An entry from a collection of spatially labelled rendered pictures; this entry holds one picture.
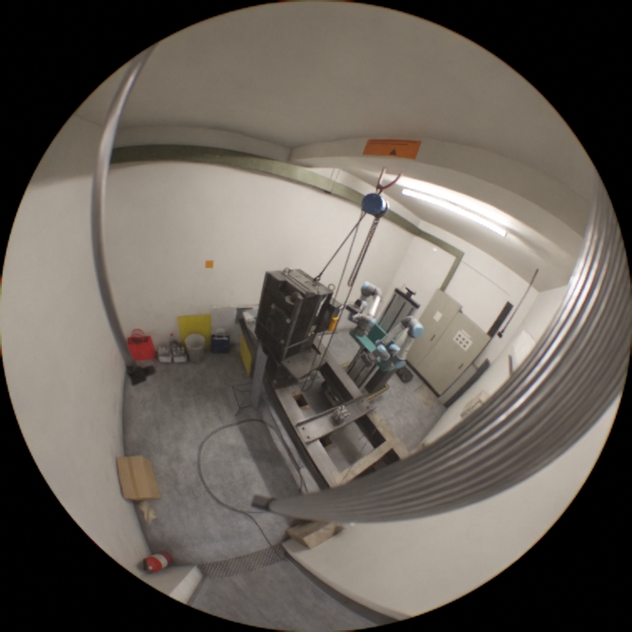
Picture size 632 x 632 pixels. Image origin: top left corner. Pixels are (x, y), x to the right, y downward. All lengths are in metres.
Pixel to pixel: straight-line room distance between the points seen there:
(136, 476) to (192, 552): 0.89
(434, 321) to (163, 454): 4.64
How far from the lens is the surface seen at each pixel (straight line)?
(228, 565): 2.42
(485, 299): 4.03
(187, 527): 2.40
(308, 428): 1.86
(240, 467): 2.33
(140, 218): 2.39
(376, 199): 1.29
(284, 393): 1.98
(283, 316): 1.65
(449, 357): 4.05
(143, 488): 2.25
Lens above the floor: 2.30
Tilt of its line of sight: 31 degrees down
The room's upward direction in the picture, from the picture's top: 21 degrees clockwise
